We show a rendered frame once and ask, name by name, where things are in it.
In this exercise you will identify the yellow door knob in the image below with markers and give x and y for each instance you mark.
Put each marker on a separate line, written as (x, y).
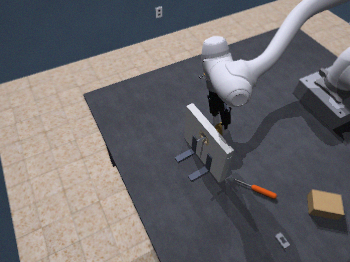
(218, 127)

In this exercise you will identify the orange screwdriver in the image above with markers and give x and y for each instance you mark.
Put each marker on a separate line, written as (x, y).
(262, 191)

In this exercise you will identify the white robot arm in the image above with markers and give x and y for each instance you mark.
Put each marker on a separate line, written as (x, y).
(232, 80)

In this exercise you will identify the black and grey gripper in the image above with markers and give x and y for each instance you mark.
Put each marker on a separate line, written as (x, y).
(225, 111)

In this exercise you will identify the tan cardboard box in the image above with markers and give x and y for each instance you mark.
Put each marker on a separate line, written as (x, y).
(325, 204)

